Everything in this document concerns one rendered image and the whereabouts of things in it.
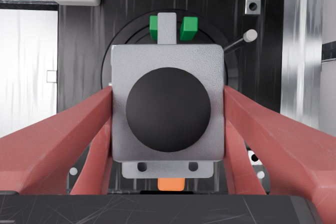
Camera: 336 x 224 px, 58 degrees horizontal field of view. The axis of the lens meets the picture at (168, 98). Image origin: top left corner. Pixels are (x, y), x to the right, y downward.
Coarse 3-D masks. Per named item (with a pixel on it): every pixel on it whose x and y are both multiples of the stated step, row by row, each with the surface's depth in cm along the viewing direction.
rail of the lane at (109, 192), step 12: (108, 192) 36; (120, 192) 36; (132, 192) 36; (144, 192) 33; (156, 192) 33; (168, 192) 34; (180, 192) 34; (192, 192) 34; (204, 192) 37; (216, 192) 37
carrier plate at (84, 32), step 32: (128, 0) 32; (160, 0) 32; (192, 0) 32; (224, 0) 32; (64, 32) 32; (96, 32) 32; (224, 32) 32; (64, 64) 32; (96, 64) 32; (256, 64) 32; (64, 96) 32; (256, 96) 32
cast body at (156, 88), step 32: (160, 32) 16; (128, 64) 12; (160, 64) 12; (192, 64) 12; (128, 96) 11; (160, 96) 11; (192, 96) 11; (128, 128) 11; (160, 128) 10; (192, 128) 10; (224, 128) 12; (128, 160) 11; (160, 160) 11; (192, 160) 12
